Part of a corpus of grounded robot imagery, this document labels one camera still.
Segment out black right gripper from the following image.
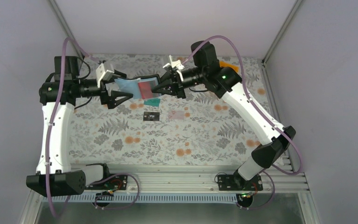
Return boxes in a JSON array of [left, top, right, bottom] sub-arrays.
[[151, 67, 206, 99]]

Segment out teal magnetic stripe card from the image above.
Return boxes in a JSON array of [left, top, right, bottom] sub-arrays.
[[144, 98, 161, 107]]

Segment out red VIP credit card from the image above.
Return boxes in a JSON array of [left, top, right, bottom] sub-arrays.
[[138, 81, 158, 99]]

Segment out pale pink floral card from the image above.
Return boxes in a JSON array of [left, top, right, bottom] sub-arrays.
[[167, 110, 185, 120]]

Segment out dark VIP credit card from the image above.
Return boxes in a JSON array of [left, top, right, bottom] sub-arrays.
[[143, 112, 160, 121]]

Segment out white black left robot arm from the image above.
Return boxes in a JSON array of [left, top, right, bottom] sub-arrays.
[[26, 56, 133, 197]]

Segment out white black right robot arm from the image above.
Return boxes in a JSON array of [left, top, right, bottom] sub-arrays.
[[151, 41, 296, 190]]

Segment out floral table cover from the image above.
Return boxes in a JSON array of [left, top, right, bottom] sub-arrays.
[[68, 54, 288, 166]]

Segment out orange plastic bin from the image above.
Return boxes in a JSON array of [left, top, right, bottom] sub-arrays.
[[219, 61, 239, 73]]

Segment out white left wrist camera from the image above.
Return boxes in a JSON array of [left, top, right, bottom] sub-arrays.
[[96, 61, 114, 88]]

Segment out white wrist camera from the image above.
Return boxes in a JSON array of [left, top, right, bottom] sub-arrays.
[[96, 61, 114, 88], [163, 55, 185, 72]]

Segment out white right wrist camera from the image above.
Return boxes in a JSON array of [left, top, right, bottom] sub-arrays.
[[163, 55, 185, 72]]

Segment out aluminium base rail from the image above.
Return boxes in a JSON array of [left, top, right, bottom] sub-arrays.
[[32, 164, 310, 194]]

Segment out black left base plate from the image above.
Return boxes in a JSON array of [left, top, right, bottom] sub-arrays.
[[86, 175, 128, 191]]

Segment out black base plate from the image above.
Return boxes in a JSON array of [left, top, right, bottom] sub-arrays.
[[86, 175, 128, 191], [214, 173, 263, 191]]

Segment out aluminium frame corner post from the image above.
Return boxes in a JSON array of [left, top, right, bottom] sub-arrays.
[[48, 0, 85, 59]]

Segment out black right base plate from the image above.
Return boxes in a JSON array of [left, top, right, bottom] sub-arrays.
[[214, 173, 263, 191]]

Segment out perforated cable duct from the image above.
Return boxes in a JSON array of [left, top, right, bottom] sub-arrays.
[[41, 193, 255, 204]]

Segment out right aluminium frame post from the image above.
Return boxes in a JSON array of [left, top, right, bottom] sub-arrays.
[[262, 0, 303, 65]]

